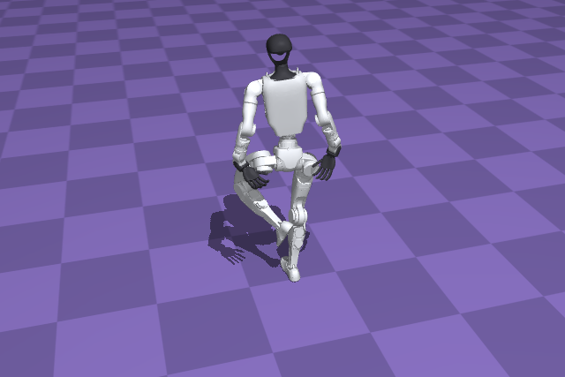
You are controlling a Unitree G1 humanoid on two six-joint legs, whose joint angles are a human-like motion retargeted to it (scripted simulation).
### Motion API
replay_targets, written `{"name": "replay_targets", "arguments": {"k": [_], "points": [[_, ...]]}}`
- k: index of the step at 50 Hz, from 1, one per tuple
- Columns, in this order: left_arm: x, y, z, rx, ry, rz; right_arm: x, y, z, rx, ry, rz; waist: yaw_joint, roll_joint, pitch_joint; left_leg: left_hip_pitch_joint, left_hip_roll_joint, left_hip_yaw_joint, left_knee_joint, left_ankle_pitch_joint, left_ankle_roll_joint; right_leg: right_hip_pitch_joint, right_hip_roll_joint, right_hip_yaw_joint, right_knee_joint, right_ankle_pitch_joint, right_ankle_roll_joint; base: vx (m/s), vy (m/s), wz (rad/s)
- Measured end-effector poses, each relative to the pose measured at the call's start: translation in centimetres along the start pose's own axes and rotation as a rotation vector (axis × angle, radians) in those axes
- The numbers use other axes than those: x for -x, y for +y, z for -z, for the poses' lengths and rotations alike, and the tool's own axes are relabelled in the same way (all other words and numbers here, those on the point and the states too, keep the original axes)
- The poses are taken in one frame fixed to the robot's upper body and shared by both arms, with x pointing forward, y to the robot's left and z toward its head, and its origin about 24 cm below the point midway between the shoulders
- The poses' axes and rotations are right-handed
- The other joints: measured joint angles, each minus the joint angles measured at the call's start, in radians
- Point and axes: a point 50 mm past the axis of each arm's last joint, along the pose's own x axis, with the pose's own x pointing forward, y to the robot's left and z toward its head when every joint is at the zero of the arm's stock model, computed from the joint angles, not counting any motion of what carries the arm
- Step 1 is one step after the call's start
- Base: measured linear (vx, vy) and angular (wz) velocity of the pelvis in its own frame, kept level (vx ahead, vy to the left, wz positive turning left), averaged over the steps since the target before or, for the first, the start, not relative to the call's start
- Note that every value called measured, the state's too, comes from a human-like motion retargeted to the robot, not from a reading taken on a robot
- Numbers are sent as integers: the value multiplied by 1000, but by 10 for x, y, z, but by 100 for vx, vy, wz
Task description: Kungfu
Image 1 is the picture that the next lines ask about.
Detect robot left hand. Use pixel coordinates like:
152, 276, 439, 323
233, 161, 269, 190

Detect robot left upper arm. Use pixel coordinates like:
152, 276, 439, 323
241, 79, 263, 137

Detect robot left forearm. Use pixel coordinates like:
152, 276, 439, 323
232, 122, 250, 166

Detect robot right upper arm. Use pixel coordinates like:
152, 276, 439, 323
302, 72, 331, 127

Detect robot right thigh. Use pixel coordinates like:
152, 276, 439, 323
289, 153, 320, 225

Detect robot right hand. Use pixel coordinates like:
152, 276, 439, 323
312, 146, 341, 181

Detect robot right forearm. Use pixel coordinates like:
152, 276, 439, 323
322, 111, 342, 154

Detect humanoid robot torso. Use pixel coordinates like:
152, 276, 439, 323
261, 68, 307, 172

